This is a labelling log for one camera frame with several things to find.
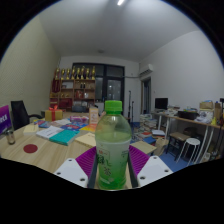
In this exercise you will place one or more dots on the blue book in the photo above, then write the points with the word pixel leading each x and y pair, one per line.
pixel 70 127

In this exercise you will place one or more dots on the black framed window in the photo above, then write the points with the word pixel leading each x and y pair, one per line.
pixel 113 86

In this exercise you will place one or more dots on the small cream book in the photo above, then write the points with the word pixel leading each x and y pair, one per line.
pixel 31 129

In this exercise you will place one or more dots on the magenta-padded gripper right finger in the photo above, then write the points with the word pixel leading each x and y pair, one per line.
pixel 153 170

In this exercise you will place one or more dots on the black computer monitor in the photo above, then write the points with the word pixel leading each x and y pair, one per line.
pixel 161 103

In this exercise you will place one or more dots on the white book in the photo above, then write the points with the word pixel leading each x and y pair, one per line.
pixel 49 132

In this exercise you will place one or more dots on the white air conditioner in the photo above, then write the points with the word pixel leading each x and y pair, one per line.
pixel 146 70

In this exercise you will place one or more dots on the wooden shelf unit with trophies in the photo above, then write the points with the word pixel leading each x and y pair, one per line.
pixel 75 90

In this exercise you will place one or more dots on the white round stool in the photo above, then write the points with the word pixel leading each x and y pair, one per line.
pixel 189 141

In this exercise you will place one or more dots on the brown wooden stool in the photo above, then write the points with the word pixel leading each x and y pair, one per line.
pixel 179 136

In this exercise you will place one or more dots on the orange book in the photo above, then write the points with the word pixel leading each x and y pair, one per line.
pixel 89 128

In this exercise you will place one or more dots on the flat round red coaster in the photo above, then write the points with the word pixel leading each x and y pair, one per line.
pixel 30 148

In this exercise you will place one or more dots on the teal book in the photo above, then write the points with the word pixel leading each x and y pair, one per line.
pixel 64 137

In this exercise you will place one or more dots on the large cream book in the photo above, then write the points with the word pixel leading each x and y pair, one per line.
pixel 86 139

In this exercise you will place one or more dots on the yellow gift box red ribbon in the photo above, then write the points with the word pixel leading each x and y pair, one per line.
pixel 53 115

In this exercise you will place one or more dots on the purple sign board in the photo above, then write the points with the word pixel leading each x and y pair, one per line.
pixel 4 119

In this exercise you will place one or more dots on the wooden side desk white legs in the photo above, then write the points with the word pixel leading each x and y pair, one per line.
pixel 186 120

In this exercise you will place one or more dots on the green tea plastic bottle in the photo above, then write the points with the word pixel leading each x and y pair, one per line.
pixel 113 146

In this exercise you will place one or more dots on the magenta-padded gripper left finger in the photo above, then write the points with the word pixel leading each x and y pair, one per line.
pixel 71 171

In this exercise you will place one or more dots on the pink tissue pack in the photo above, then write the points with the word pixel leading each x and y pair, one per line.
pixel 79 119

